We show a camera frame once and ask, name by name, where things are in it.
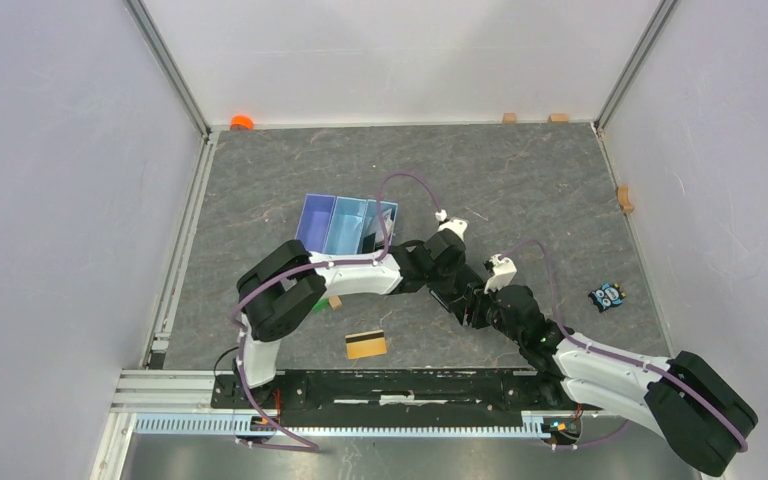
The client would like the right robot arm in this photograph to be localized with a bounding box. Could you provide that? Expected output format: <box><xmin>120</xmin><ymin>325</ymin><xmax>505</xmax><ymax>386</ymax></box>
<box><xmin>446</xmin><ymin>285</ymin><xmax>758</xmax><ymax>476</ymax></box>

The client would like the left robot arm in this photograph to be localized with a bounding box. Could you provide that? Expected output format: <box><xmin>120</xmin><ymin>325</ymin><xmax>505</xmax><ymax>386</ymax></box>
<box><xmin>231</xmin><ymin>219</ymin><xmax>467</xmax><ymax>408</ymax></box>

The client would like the wooden arch block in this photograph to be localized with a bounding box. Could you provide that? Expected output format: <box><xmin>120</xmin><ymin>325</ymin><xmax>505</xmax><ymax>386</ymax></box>
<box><xmin>616</xmin><ymin>185</ymin><xmax>635</xmax><ymax>215</ymax></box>

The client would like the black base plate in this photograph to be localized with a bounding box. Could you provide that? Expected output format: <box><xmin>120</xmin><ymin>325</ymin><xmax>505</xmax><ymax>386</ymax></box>
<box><xmin>210</xmin><ymin>367</ymin><xmax>605</xmax><ymax>429</ymax></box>

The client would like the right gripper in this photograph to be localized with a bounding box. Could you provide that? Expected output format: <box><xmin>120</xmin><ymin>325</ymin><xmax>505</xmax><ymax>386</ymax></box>
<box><xmin>448</xmin><ymin>279</ymin><xmax>524</xmax><ymax>347</ymax></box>

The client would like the blue owl toy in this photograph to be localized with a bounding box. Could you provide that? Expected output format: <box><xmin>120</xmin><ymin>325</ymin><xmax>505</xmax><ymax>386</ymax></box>
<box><xmin>588</xmin><ymin>283</ymin><xmax>626</xmax><ymax>313</ymax></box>

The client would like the purple plastic bin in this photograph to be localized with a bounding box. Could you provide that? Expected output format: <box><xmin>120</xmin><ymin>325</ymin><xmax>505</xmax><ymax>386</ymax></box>
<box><xmin>295</xmin><ymin>193</ymin><xmax>337</xmax><ymax>253</ymax></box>

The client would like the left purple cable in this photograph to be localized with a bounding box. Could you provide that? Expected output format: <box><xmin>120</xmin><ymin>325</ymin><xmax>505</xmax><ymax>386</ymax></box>
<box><xmin>229</xmin><ymin>172</ymin><xmax>448</xmax><ymax>454</ymax></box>

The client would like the orange round object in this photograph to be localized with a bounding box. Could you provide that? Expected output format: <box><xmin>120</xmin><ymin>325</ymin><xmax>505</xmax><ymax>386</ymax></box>
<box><xmin>229</xmin><ymin>115</ymin><xmax>254</xmax><ymax>130</ymax></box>

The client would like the aluminium frame rail left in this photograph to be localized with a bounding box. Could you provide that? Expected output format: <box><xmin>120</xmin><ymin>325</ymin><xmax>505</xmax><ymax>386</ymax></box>
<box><xmin>90</xmin><ymin>1</ymin><xmax>219</xmax><ymax>479</ymax></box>

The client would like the green toy brick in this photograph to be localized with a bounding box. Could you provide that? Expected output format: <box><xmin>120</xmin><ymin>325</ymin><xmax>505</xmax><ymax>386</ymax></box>
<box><xmin>312</xmin><ymin>298</ymin><xmax>329</xmax><ymax>313</ymax></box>

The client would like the wooden block back right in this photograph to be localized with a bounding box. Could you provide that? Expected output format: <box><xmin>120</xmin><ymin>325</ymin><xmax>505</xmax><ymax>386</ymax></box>
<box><xmin>548</xmin><ymin>113</ymin><xmax>570</xmax><ymax>123</ymax></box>

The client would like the gold credit card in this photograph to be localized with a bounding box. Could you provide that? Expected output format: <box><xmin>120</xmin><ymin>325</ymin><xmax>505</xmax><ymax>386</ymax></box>
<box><xmin>345</xmin><ymin>329</ymin><xmax>387</xmax><ymax>360</ymax></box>

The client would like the black card holder wallet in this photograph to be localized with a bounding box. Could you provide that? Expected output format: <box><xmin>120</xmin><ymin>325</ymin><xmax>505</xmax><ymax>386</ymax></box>
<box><xmin>429</xmin><ymin>280</ymin><xmax>484</xmax><ymax>318</ymax></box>

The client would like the light blue middle bin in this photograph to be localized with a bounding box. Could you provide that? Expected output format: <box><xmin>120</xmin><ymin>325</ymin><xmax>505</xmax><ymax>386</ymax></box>
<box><xmin>324</xmin><ymin>196</ymin><xmax>367</xmax><ymax>255</ymax></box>

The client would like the light blue bin with cards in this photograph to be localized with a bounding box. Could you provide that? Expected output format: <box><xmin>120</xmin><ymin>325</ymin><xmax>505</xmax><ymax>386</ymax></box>
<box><xmin>357</xmin><ymin>199</ymin><xmax>398</xmax><ymax>254</ymax></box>

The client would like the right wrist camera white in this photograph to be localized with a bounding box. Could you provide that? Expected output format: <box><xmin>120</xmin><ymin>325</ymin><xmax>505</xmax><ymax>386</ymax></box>
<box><xmin>484</xmin><ymin>254</ymin><xmax>517</xmax><ymax>293</ymax></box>

